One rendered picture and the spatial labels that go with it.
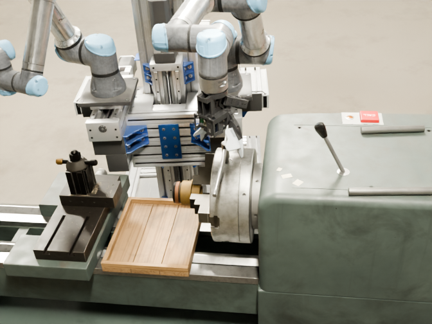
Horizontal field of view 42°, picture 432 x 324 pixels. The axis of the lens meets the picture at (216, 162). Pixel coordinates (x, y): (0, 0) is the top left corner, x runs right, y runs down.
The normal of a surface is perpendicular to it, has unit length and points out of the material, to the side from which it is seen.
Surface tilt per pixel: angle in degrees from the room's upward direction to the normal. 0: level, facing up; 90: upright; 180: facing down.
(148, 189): 0
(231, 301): 90
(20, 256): 0
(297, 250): 90
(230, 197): 55
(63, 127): 0
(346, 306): 90
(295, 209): 90
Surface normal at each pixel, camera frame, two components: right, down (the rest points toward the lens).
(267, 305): -0.14, 0.58
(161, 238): -0.06, -0.82
